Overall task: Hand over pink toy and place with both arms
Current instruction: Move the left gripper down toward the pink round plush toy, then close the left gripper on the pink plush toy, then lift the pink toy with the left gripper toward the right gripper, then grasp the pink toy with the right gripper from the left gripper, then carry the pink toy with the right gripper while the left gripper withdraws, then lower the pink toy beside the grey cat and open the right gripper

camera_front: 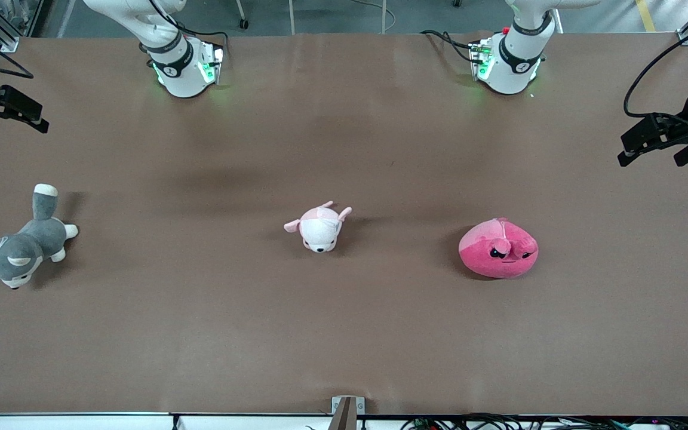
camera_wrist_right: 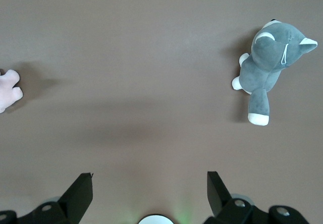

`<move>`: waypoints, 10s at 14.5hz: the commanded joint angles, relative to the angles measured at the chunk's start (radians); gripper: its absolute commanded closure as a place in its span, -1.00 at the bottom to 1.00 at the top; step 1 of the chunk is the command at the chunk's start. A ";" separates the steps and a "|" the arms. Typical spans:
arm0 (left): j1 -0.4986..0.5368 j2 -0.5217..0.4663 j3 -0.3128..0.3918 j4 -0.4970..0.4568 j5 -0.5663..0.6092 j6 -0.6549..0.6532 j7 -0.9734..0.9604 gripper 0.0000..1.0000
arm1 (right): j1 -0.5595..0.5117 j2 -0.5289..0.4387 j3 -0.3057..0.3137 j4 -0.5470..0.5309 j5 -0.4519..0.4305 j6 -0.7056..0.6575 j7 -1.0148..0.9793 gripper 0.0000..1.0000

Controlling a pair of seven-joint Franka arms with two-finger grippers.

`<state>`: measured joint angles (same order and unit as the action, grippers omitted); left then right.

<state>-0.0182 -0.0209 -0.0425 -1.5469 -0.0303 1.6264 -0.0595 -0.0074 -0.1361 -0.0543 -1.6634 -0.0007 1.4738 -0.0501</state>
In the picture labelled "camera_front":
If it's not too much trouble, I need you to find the pink round plush toy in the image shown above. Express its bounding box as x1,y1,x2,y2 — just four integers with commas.
458,217,539,280

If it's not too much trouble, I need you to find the grey white husky plush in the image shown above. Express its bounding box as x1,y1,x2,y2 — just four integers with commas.
0,183,79,290

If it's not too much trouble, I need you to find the small white pink plush dog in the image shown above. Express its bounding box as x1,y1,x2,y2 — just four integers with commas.
284,201,353,254

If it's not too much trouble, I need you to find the brown table cover mat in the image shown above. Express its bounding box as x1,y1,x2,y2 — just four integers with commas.
0,31,688,417

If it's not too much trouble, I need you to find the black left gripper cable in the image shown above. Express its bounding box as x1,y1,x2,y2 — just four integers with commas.
623,11,688,129

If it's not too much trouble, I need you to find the black right arm base cable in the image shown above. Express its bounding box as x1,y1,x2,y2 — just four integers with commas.
139,0,229,60

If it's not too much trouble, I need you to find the black arm base cable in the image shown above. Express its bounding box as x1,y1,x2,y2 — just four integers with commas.
420,29,477,64
139,0,229,60

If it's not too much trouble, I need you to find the black left arm base cable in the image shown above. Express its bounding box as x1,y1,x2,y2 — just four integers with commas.
420,29,477,64

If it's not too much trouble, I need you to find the tangle of black cables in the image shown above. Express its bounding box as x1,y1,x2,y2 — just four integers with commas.
401,413,688,430

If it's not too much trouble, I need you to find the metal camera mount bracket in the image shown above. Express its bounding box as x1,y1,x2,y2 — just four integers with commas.
331,396,366,430

